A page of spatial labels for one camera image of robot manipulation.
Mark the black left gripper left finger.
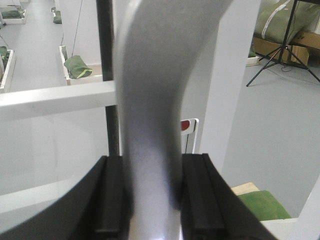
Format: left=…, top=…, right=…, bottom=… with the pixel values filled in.
left=0, top=156, right=129, bottom=240

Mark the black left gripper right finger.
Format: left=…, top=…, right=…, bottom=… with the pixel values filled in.
left=181, top=153, right=275, bottom=240

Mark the white framed sliding glass door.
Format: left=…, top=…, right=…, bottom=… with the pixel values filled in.
left=0, top=0, right=201, bottom=226

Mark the grey metal door handle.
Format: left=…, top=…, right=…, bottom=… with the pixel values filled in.
left=114, top=0, right=230, bottom=240

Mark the light wooden box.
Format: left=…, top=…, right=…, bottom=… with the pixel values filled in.
left=231, top=182, right=260, bottom=196

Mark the green sandbag with yellow edge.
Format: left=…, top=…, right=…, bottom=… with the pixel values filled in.
left=238, top=190, right=291, bottom=221

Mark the green sandbag in white tray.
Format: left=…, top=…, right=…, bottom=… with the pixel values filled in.
left=63, top=55, right=93, bottom=79

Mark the small green sandbag far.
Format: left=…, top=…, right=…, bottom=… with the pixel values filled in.
left=248, top=49, right=257, bottom=58

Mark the black tripod stand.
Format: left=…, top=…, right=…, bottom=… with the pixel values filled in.
left=246, top=0, right=320, bottom=87

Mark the brown cardboard box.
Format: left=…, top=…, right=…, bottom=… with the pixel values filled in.
left=253, top=31, right=320, bottom=65

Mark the large olive green sack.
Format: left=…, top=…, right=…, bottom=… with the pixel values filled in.
left=254, top=0, right=320, bottom=44

